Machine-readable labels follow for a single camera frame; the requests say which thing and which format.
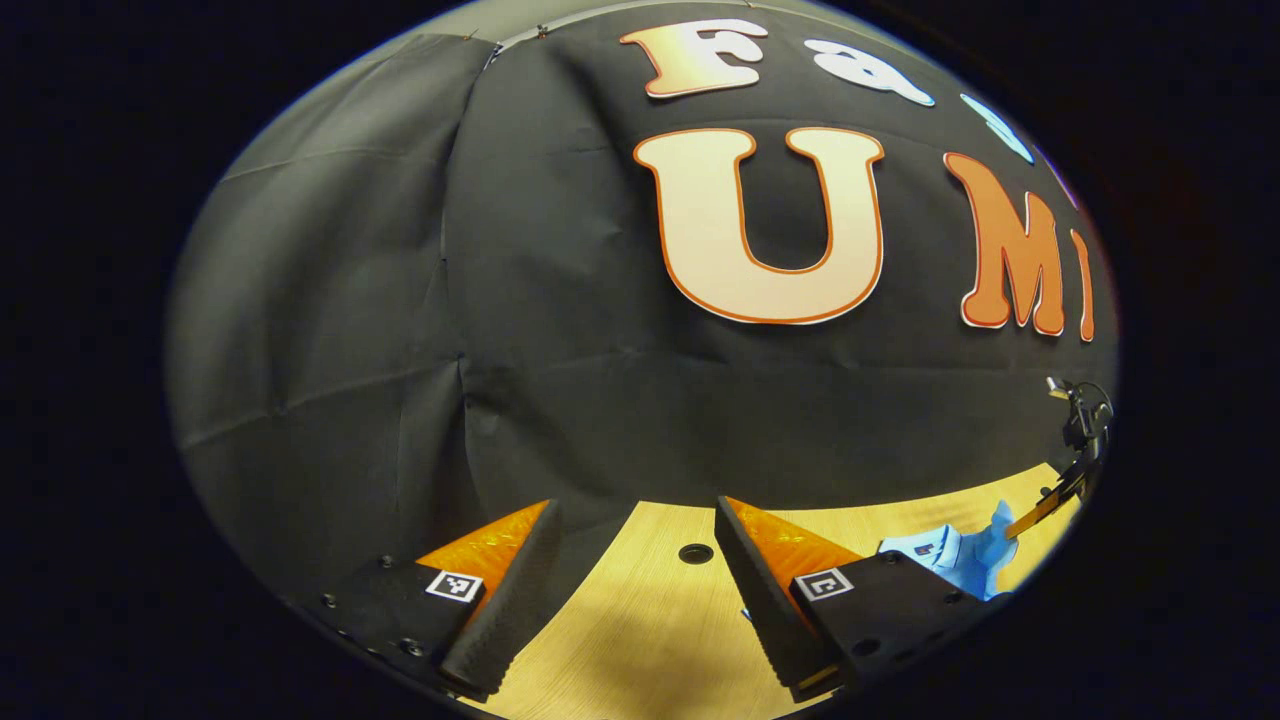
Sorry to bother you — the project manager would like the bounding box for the dark grey side cloth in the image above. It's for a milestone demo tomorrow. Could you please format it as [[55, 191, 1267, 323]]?
[[165, 35, 501, 606]]

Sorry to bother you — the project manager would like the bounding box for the light blue T-shirt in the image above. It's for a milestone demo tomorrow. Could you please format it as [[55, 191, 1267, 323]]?
[[740, 500, 1023, 621]]

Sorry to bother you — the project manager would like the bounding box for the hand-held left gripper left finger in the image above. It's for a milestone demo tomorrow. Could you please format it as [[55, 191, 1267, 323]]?
[[290, 500, 567, 703]]

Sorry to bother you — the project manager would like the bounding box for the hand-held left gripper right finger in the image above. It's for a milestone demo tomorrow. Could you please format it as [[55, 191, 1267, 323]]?
[[713, 496, 1006, 704]]

